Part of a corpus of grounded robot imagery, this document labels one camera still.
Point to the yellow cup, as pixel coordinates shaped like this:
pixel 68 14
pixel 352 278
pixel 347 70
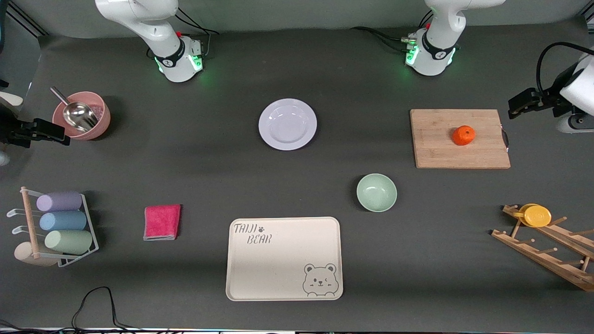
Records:
pixel 537 216

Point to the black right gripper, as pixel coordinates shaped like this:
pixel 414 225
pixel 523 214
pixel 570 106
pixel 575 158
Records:
pixel 11 131

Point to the beige cup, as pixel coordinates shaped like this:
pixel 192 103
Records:
pixel 23 254

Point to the purple cup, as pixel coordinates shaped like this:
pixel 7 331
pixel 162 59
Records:
pixel 59 201

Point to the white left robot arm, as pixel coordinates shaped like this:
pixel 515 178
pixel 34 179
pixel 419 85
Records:
pixel 438 41

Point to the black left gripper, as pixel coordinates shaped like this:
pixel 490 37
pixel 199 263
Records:
pixel 549 99

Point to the light green bowl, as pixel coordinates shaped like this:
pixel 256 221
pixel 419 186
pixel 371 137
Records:
pixel 376 192

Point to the wooden cutting board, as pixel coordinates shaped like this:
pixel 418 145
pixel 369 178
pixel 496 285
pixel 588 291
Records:
pixel 445 148

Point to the orange fruit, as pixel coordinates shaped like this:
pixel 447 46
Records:
pixel 463 135

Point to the metal scoop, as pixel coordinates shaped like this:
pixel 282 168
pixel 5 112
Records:
pixel 79 116

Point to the pink folded cloth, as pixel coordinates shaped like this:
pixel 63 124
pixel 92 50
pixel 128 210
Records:
pixel 161 222

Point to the wooden peg drying rack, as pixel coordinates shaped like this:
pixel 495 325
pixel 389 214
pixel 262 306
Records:
pixel 547 257

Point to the white rounded background object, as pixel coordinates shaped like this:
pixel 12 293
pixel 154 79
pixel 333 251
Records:
pixel 9 98

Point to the black metal rail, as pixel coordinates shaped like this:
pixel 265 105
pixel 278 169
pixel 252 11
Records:
pixel 28 21

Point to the cream bear print tray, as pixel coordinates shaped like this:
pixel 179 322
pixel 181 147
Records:
pixel 278 264

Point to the pink bowl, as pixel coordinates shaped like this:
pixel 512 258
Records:
pixel 103 121

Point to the white round plate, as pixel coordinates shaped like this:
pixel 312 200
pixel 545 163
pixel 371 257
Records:
pixel 287 124

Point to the blue cup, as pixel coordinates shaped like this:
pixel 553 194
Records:
pixel 63 221

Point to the green cup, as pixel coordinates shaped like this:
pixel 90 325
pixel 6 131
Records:
pixel 69 241

